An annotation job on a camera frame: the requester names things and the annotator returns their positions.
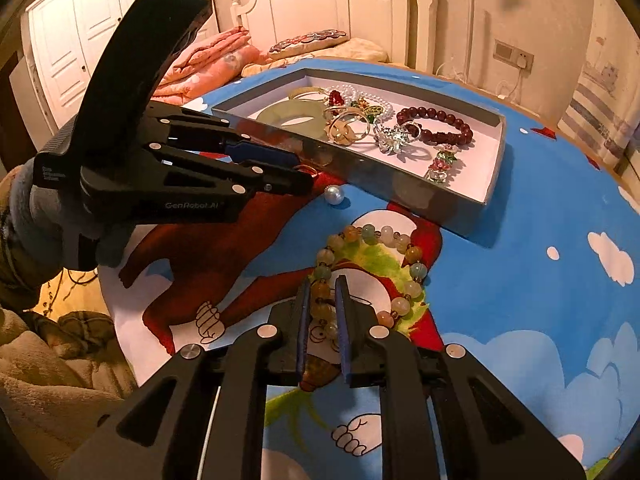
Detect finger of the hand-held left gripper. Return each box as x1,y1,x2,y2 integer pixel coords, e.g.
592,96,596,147
149,141,315,197
149,101,298,167

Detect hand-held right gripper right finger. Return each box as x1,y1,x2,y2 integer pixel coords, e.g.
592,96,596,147
335,274,587,480

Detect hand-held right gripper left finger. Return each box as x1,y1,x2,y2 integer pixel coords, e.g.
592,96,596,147
56,279,311,480

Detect green jade bangle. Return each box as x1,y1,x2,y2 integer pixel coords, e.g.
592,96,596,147
256,100,327,137

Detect thin gold bangle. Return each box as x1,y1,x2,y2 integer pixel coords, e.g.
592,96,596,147
288,86,327,104

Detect multicolour stone bead bracelet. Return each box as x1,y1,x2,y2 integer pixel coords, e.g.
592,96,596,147
309,224,431,342

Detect gold hoop rings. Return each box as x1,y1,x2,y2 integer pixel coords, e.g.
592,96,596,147
324,110,374,147

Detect green gold butterfly brooch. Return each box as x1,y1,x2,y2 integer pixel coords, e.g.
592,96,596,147
350,100,384,124

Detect grey shallow box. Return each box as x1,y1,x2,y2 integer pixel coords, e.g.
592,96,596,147
210,66,507,239

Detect white pearl necklace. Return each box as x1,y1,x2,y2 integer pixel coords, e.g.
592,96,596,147
339,83,399,117

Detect pink flower hair clip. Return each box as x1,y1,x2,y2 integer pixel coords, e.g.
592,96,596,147
424,143,462,186

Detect dark red bead bracelet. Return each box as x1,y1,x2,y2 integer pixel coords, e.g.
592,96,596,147
396,105,475,145

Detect person's left hand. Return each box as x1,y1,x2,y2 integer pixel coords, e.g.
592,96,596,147
11,159,135,272

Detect white wardrobe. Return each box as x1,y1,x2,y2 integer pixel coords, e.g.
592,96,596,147
25,0,222,117

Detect orange pink quilt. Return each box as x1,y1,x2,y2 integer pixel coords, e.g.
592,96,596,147
149,26,273,100

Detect embroidered cushion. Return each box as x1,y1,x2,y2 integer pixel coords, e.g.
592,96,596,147
266,29,352,62

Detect cream pillow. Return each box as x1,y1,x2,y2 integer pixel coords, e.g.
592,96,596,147
344,36,392,64

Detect blue cartoon printed tablecloth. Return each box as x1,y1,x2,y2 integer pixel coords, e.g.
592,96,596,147
97,57,640,480

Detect white bed headboard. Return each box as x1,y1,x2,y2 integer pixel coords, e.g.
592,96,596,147
229,0,442,72

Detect plaid cloth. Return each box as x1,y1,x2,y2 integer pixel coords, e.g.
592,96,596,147
24,309,118,361

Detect brown fleece blanket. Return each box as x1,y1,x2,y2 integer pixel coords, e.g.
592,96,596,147
0,310,138,480

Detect striped curtain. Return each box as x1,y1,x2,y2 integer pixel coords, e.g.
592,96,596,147
556,17,637,163

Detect wall socket panel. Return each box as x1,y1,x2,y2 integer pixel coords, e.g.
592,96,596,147
493,38,535,71

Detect white charger with cable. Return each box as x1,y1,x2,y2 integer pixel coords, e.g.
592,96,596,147
434,56,532,105

